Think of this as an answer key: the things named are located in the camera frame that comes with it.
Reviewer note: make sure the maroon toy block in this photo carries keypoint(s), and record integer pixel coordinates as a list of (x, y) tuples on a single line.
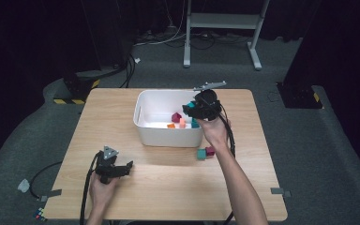
[(176, 117)]

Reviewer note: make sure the person's right hand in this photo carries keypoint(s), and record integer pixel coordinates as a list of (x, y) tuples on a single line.
[(215, 132)]

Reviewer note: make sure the orange toy block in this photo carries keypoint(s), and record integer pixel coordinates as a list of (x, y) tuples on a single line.
[(171, 126)]

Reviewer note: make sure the person's left hand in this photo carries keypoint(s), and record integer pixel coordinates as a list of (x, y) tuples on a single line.
[(101, 193)]

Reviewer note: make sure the small white tag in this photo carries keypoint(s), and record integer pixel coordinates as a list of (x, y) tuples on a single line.
[(137, 60)]

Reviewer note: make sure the black stand base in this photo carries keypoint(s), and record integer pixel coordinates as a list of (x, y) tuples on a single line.
[(300, 97)]

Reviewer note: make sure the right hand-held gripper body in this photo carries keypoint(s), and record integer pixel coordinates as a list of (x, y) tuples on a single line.
[(209, 106)]

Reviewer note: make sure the pink toy block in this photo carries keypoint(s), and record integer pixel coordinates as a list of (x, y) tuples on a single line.
[(182, 123)]

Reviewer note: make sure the black base with striped tape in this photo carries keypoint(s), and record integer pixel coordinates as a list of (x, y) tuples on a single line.
[(79, 87)]

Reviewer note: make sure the white plastic bin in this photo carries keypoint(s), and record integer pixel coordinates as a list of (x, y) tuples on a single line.
[(168, 137)]

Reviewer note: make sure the magenta toy block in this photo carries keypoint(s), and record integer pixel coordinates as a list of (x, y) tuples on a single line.
[(210, 151)]

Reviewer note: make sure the colourful puzzle cube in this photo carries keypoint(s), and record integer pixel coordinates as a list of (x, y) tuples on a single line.
[(39, 214)]

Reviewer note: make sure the white metal stand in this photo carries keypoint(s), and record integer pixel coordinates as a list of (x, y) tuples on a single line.
[(223, 21)]

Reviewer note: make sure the teal toy block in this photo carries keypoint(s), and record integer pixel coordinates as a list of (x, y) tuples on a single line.
[(191, 104), (195, 123), (201, 154)]

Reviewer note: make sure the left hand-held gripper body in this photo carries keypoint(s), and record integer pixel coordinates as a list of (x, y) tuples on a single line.
[(106, 168)]

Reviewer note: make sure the grey tape strip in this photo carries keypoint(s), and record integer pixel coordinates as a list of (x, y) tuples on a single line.
[(52, 193), (279, 191)]

